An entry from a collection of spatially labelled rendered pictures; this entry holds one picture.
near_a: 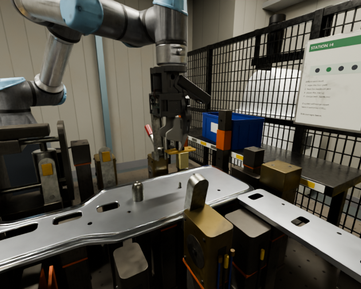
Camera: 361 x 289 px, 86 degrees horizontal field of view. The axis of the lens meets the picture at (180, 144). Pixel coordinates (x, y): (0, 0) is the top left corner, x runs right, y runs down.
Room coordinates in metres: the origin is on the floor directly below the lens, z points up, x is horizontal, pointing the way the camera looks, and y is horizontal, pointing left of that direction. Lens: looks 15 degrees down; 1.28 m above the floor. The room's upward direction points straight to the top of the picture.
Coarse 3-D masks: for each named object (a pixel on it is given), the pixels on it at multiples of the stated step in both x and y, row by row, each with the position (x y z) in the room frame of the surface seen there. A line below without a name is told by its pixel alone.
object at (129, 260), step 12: (120, 252) 0.29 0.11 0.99; (132, 252) 0.29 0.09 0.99; (120, 264) 0.27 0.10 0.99; (132, 264) 0.27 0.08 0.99; (144, 264) 0.27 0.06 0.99; (120, 276) 0.24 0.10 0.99; (132, 276) 0.24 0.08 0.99; (144, 276) 0.25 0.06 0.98; (120, 288) 0.25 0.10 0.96; (132, 288) 0.24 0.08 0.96; (144, 288) 0.25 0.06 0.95
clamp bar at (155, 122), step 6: (156, 120) 0.66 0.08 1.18; (162, 120) 0.66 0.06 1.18; (156, 126) 0.65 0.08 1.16; (162, 126) 0.65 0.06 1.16; (156, 132) 0.65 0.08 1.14; (156, 138) 0.64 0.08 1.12; (162, 138) 0.65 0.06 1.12; (156, 144) 0.63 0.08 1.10; (162, 144) 0.65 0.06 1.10; (156, 150) 0.63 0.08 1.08; (162, 150) 0.65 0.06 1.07
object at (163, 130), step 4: (176, 116) 0.54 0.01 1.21; (168, 120) 0.53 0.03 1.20; (172, 120) 0.53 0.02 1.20; (168, 124) 0.53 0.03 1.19; (172, 124) 0.53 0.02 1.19; (160, 128) 0.52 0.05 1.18; (164, 128) 0.52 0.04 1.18; (168, 128) 0.53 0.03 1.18; (160, 132) 0.52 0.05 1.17; (164, 132) 0.52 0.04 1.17; (164, 136) 0.52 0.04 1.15; (176, 144) 0.52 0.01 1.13
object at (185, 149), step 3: (177, 147) 0.52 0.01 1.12; (183, 147) 0.52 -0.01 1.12; (186, 147) 0.54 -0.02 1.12; (189, 147) 0.54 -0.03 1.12; (192, 147) 0.54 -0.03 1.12; (165, 150) 0.51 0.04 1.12; (168, 150) 0.51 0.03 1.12; (171, 150) 0.51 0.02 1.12; (174, 150) 0.51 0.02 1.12; (177, 150) 0.51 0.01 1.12; (183, 150) 0.51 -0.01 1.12; (186, 150) 0.51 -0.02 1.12; (189, 150) 0.51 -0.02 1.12; (192, 150) 0.52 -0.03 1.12; (195, 150) 0.52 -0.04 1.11; (168, 153) 0.49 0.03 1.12; (171, 153) 0.49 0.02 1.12; (174, 153) 0.49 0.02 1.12; (177, 153) 0.49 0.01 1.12
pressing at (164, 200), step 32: (96, 192) 0.49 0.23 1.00; (128, 192) 0.49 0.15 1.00; (160, 192) 0.49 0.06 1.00; (224, 192) 0.49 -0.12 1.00; (0, 224) 0.35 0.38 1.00; (32, 224) 0.36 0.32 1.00; (64, 224) 0.36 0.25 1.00; (96, 224) 0.36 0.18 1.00; (128, 224) 0.36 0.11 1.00; (160, 224) 0.36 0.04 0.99; (0, 256) 0.27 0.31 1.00; (32, 256) 0.28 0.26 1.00
